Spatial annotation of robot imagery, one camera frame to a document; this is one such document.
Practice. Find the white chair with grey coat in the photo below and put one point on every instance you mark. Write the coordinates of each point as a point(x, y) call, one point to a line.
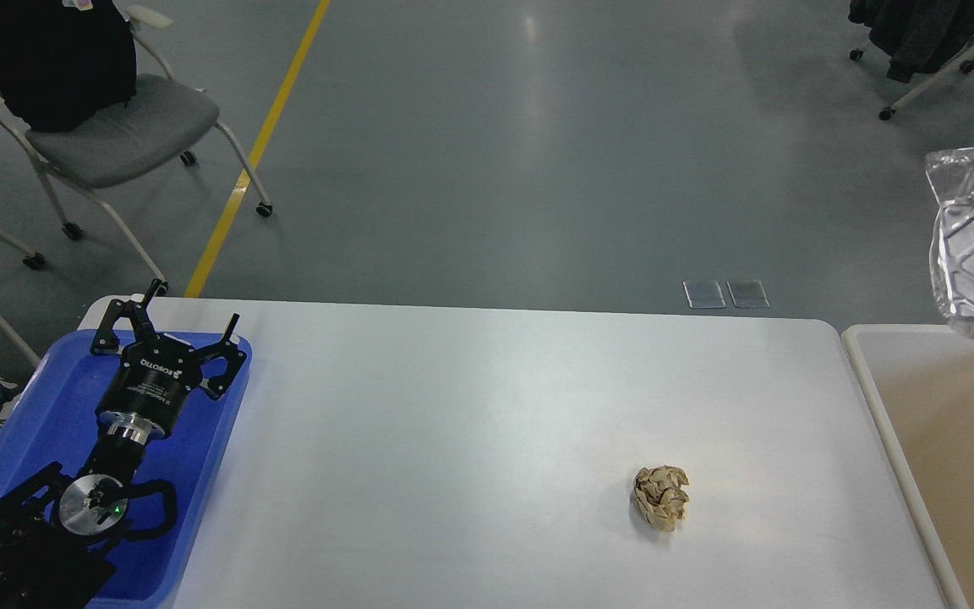
point(920, 37)

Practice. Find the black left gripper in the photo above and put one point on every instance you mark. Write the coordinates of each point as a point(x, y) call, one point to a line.
point(158, 373)

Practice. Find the blue plastic tray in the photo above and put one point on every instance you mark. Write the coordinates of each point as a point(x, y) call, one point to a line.
point(55, 421)

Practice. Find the right floor plate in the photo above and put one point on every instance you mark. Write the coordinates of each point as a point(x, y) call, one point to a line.
point(748, 294)

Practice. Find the left floor plate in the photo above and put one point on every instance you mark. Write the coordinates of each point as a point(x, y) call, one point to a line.
point(704, 295)

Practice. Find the grey office chair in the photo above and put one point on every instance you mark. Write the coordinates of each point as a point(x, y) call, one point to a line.
point(160, 124)

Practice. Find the beige plastic bin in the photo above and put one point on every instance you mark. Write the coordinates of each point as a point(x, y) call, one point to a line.
point(919, 383)

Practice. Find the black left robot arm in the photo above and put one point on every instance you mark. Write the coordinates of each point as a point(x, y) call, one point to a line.
point(108, 460)

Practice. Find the floor plate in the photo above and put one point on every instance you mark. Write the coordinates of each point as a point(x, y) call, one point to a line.
point(704, 295)
point(748, 294)

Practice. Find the black jacket on chair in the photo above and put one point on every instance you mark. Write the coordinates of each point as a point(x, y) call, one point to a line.
point(59, 65)

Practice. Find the crumpled brown paper ball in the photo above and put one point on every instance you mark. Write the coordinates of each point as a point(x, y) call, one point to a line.
point(660, 497)

